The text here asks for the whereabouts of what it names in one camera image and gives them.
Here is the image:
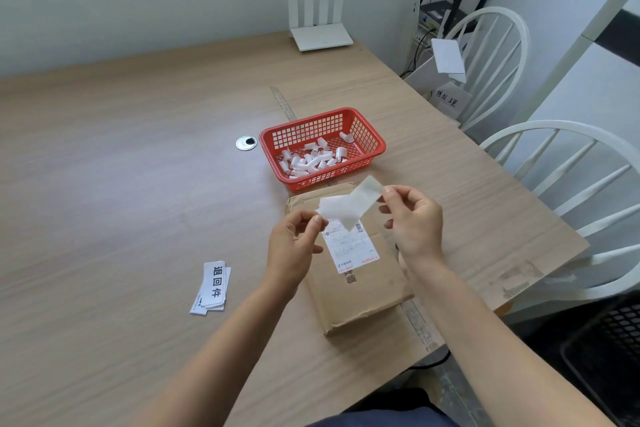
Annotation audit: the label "white router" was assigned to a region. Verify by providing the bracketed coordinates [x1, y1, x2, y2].
[287, 0, 355, 53]

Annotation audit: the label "blank white paper card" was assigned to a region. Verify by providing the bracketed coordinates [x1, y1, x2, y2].
[431, 38, 467, 75]

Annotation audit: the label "person's right hand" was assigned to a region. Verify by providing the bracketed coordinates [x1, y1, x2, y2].
[377, 185, 445, 268]

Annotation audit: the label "handwritten white paper sign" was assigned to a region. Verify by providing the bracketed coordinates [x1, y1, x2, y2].
[431, 83, 471, 117]

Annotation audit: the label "dark blue trousers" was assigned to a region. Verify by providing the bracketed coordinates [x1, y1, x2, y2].
[305, 386, 461, 427]

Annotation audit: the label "person's left hand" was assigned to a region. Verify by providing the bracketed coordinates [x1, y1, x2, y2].
[265, 209, 329, 292]

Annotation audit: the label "black scanner cable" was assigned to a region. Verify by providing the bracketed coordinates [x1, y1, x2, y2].
[409, 349, 451, 372]

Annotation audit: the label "white boxes with papers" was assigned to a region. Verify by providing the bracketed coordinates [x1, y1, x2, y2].
[405, 53, 473, 122]

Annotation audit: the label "translucent backing paper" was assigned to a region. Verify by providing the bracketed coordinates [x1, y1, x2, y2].
[348, 175, 386, 218]

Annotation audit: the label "white wooden chair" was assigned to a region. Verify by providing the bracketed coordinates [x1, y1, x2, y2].
[479, 119, 640, 302]
[442, 6, 531, 132]
[499, 0, 640, 292]

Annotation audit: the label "person's right forearm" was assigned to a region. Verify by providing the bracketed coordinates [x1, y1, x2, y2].
[405, 251, 619, 427]

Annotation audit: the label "red plastic basket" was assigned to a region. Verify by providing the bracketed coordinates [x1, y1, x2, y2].
[258, 107, 387, 192]

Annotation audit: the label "single white printed label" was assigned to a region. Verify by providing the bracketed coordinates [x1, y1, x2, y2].
[315, 193, 369, 232]

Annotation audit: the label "near white wooden chair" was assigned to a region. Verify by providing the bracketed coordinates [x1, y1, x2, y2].
[499, 0, 640, 292]

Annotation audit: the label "stack of white labels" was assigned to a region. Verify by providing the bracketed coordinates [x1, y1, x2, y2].
[189, 260, 232, 316]

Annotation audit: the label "person's left forearm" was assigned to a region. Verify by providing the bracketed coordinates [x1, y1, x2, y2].
[127, 274, 301, 427]

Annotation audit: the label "brown cardboard box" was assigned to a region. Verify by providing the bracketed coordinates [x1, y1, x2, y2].
[285, 182, 416, 338]

